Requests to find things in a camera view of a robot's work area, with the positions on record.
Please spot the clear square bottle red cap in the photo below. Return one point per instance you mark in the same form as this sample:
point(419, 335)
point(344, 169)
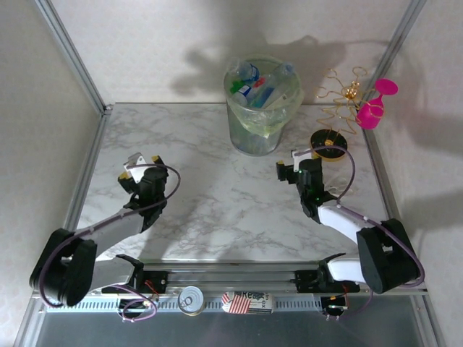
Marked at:
point(266, 94)

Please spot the green plastic bottle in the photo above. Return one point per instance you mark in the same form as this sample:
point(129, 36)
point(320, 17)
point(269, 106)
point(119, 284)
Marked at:
point(235, 86)

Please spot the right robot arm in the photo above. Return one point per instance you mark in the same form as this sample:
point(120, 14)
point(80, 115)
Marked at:
point(343, 220)

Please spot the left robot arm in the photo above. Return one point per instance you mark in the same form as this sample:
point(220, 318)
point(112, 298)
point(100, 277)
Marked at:
point(108, 227)

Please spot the mesh bin with green liner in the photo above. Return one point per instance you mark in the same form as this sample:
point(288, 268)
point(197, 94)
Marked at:
point(246, 137)

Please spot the pink plastic wine glass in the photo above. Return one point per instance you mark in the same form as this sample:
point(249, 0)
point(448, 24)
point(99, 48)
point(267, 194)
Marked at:
point(369, 115)

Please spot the silver tin can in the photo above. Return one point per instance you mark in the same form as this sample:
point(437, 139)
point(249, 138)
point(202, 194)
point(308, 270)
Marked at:
point(190, 300)

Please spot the striped small box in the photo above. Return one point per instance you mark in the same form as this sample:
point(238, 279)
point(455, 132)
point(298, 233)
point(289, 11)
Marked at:
point(249, 303)

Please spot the aluminium table edge rail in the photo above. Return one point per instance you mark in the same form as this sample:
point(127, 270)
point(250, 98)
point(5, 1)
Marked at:
point(389, 195)
point(86, 170)

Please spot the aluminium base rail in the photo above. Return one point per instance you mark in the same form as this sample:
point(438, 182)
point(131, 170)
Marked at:
point(235, 278)

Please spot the aluminium frame post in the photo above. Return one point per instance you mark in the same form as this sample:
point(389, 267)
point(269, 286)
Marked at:
point(74, 58)
point(402, 32)

